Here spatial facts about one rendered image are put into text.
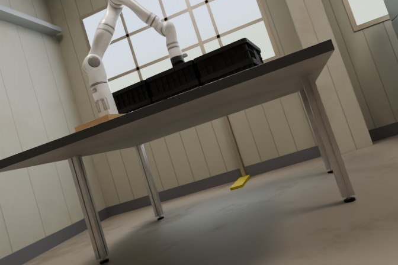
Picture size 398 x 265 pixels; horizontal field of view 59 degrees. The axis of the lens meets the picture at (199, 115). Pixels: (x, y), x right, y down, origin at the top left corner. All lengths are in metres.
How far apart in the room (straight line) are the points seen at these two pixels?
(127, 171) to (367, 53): 2.98
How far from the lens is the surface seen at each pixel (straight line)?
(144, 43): 4.33
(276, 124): 3.90
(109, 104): 1.79
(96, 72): 1.83
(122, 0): 2.03
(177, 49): 1.98
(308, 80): 1.88
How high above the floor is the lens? 0.48
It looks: 5 degrees up
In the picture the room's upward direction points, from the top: 18 degrees counter-clockwise
